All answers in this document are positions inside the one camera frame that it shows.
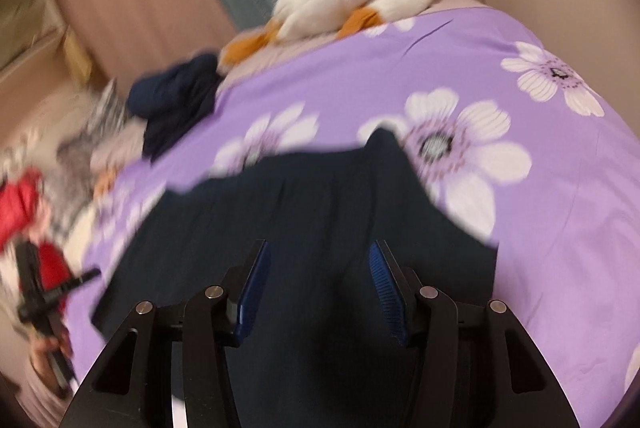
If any red puffer jacket upper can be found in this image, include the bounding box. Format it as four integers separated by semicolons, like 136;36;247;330
0;168;42;248

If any red puffer jacket lower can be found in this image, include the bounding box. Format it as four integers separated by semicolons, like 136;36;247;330
38;242;73;291

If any person left hand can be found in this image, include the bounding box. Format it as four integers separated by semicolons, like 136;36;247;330
29;326;73;390

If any plaid pillow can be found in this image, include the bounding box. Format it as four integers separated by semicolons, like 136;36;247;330
51;80;130;221

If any dark navy zip jacket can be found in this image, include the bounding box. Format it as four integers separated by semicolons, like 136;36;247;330
92;130;497;427

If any pink sleeve forearm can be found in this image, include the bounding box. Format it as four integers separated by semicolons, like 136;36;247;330
17;366;73;428

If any folded navy clothes stack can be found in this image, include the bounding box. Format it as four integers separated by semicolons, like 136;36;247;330
126;52;222;163

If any purple floral bed sheet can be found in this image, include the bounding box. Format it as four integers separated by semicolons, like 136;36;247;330
82;7;639;427

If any red puffer jacket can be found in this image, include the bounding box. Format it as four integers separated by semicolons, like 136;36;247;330
0;168;42;248
38;242;73;291

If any orange garment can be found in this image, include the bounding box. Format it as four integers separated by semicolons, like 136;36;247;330
219;6;384;68

